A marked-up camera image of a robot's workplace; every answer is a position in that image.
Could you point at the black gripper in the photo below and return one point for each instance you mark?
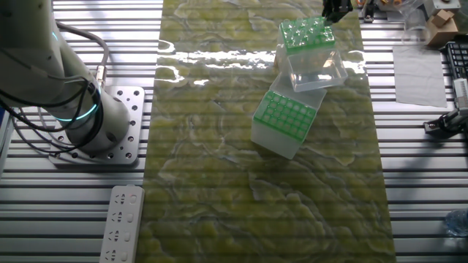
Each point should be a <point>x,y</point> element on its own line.
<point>342,4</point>

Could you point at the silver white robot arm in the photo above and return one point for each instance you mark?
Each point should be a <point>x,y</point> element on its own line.
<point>36,55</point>

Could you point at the clear tip box green rack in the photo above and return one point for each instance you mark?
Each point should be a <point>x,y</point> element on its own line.
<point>278,142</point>
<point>307,34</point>

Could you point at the clear plastic container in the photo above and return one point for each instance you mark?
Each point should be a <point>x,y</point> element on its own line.
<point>415,25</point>

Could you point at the white paper sheet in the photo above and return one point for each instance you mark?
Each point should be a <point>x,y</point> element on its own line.
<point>420,76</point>

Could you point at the grey metal device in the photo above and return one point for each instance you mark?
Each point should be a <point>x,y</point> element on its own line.
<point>442,4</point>

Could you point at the brown cardboard box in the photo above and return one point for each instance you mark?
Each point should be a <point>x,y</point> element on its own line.
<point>442,31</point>

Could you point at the black keyboard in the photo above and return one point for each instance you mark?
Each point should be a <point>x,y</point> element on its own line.
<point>459,60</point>

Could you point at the green marble patterned mat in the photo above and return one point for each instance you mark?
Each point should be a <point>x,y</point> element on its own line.
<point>219,182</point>

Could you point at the clear water bottle blue cap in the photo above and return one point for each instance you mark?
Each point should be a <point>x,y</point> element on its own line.
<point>459,223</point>

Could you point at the white power strip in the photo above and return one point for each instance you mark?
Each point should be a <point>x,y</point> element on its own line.
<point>122,233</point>

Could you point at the black metal bracket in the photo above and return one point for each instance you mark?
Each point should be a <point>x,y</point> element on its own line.
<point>368,12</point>

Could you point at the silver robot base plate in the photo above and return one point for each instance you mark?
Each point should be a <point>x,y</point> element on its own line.
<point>135,109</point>

